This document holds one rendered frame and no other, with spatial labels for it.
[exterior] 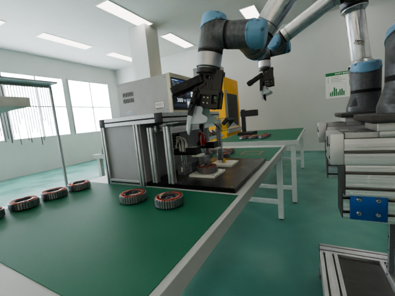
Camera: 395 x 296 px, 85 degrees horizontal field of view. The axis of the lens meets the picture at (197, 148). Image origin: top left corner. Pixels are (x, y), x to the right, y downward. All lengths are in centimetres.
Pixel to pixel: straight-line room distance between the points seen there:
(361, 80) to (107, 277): 121
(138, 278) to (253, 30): 64
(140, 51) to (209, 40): 491
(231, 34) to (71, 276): 70
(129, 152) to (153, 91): 35
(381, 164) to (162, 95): 94
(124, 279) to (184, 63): 727
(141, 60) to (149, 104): 428
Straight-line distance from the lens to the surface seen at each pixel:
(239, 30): 66
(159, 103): 120
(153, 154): 110
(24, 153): 749
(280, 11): 80
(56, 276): 64
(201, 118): 63
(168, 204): 82
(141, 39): 559
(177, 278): 53
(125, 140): 121
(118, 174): 130
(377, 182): 77
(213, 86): 67
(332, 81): 639
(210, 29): 69
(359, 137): 75
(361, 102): 124
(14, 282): 69
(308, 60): 647
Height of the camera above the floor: 106
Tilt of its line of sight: 7 degrees down
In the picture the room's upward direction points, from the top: 5 degrees counter-clockwise
